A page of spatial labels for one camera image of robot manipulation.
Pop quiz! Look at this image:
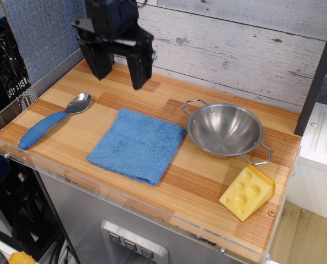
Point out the dark grey right post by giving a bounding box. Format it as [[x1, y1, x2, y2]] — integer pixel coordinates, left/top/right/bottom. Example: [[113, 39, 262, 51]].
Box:
[[294, 41, 327, 136]]

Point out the silver button control panel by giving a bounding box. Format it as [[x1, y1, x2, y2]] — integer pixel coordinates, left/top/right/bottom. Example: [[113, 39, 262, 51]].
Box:
[[101, 219, 169, 263]]

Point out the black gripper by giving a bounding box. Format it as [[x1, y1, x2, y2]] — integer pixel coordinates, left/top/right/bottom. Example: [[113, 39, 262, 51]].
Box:
[[72, 1, 157, 90]]

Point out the blue microfiber cloth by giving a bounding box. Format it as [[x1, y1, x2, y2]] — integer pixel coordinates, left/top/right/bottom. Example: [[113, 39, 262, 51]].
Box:
[[87, 108, 185, 186]]

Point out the yellow toy cheese wedge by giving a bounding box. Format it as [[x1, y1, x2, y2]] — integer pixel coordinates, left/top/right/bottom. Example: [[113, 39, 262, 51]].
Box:
[[219, 164, 275, 222]]

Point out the steel bowl with handles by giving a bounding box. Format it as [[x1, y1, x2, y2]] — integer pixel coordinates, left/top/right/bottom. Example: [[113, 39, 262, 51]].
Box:
[[182, 98, 273, 166]]

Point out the blue handled metal spoon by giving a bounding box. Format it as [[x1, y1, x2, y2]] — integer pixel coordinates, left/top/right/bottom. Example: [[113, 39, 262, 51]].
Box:
[[18, 92, 92, 150]]

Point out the stainless steel cabinet front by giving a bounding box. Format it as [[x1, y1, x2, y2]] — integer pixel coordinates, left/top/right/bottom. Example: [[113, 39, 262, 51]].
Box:
[[40, 173, 239, 263]]

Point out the white ridged side unit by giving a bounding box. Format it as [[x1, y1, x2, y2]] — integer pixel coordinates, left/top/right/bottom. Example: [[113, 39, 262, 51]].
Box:
[[286, 103, 327, 218]]

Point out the black perforated crate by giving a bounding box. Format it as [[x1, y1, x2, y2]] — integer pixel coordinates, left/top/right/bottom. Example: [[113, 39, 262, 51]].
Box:
[[0, 18, 31, 111]]

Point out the clear acrylic table guard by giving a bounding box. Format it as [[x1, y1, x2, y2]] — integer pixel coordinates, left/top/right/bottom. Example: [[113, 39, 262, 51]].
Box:
[[0, 61, 301, 263]]

